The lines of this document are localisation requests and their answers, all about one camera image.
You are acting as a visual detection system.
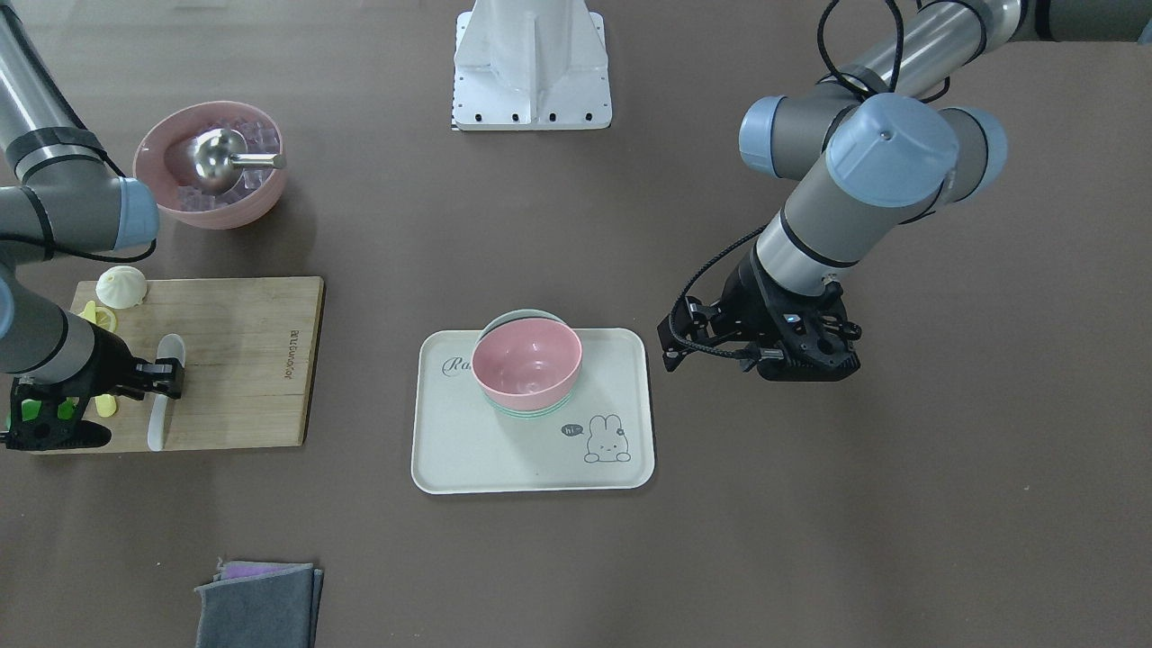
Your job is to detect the clear ice cubes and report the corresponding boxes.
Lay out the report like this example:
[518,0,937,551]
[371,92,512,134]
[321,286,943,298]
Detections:
[177,119,283,212]

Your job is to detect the lower green bowls stack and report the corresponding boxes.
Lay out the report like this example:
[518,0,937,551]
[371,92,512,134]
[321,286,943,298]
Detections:
[477,309,581,422]

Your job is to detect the white ceramic spoon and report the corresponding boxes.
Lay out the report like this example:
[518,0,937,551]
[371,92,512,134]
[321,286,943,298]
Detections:
[147,333,185,452]

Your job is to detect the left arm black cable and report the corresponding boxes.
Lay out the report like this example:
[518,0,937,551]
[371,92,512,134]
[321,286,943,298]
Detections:
[670,0,955,361]

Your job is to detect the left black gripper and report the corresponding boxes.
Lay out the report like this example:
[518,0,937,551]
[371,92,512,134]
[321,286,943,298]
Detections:
[657,250,783,372]

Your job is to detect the metal ice scoop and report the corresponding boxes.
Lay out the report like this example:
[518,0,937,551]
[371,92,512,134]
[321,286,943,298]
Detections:
[164,128,285,195]

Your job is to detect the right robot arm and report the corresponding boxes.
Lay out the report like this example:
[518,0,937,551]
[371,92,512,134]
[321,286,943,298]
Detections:
[1,1,160,395]

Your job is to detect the yellow plastic knife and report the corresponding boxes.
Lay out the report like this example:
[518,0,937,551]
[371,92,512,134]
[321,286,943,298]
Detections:
[81,301,118,419]

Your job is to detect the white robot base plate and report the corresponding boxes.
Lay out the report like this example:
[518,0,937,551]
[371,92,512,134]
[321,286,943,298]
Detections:
[450,1,614,131]

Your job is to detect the large pink bowl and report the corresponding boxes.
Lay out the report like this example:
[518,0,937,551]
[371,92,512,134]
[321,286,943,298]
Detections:
[132,100,288,229]

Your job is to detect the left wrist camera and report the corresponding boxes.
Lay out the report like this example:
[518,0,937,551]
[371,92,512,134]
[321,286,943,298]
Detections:
[738,280,861,382]

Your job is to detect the cream rabbit tray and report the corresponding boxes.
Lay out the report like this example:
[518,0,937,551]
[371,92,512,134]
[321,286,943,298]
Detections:
[410,327,657,495]

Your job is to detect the gray folded cloth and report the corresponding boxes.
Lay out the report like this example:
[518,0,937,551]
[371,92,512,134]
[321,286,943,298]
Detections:
[194,562,324,647]

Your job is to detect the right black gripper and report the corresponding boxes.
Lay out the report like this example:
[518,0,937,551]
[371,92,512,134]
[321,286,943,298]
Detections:
[58,327,185,410]

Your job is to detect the white steamed bun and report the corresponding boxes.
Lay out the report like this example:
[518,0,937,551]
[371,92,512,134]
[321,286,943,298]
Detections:
[94,264,149,311]

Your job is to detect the small pink bowl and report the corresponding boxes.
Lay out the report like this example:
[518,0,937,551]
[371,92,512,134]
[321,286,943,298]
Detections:
[472,317,584,401]

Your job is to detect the lower lemon slice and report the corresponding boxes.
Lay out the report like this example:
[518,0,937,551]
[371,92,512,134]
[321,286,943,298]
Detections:
[77,301,119,333]

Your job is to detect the green lime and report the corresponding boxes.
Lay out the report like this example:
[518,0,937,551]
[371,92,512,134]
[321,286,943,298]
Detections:
[5,400,76,435]

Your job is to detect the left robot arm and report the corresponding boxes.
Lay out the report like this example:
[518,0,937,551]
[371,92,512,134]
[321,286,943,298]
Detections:
[658,1,1149,382]

